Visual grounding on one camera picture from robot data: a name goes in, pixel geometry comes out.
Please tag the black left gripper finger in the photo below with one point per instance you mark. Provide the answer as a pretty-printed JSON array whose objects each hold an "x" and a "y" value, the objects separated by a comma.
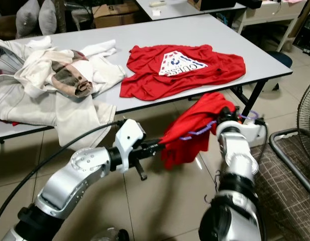
[
  {"x": 156, "y": 150},
  {"x": 157, "y": 143}
]

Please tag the purple plastic hanger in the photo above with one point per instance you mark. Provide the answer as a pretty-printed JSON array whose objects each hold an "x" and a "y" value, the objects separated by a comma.
[{"x": 195, "y": 133}]

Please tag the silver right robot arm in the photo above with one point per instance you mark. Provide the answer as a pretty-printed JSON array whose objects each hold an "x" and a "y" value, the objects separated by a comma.
[{"x": 237, "y": 160}]

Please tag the dark purple spare hanger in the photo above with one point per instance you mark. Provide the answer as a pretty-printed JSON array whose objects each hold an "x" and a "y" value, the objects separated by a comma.
[{"x": 214, "y": 191}]

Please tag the red shirt white triangle logo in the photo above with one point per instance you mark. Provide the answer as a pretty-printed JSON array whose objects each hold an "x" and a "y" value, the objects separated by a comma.
[{"x": 142, "y": 75}]

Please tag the black standing fan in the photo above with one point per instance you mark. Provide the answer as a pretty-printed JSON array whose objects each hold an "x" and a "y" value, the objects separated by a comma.
[{"x": 308, "y": 115}]

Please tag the cream jacket plaid lining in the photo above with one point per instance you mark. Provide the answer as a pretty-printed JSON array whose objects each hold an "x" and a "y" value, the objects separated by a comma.
[{"x": 44, "y": 95}]

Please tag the white desk with drawers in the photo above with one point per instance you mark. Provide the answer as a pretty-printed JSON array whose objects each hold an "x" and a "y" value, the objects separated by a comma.
[{"x": 270, "y": 12}]

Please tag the black speaker wooden face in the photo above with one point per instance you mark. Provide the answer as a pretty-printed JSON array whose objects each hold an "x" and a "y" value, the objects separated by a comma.
[{"x": 212, "y": 4}]

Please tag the small white table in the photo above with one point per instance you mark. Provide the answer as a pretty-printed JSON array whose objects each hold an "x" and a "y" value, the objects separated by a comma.
[{"x": 175, "y": 11}]

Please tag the white remote control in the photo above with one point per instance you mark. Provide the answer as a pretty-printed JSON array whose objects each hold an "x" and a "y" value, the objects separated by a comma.
[{"x": 158, "y": 4}]

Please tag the brown cardboard box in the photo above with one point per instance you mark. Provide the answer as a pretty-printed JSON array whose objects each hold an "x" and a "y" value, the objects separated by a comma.
[{"x": 114, "y": 15}]

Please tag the grey pillow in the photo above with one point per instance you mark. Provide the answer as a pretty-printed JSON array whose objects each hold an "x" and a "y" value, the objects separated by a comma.
[
  {"x": 27, "y": 19},
  {"x": 47, "y": 17}
]

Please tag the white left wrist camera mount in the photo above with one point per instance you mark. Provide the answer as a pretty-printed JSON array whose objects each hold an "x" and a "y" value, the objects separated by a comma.
[{"x": 129, "y": 135}]

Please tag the black table leg frame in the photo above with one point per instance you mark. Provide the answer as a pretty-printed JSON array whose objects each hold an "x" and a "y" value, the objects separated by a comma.
[{"x": 242, "y": 95}]

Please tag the grey metal frame chair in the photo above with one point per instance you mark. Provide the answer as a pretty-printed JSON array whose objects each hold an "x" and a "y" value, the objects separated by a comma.
[{"x": 290, "y": 186}]

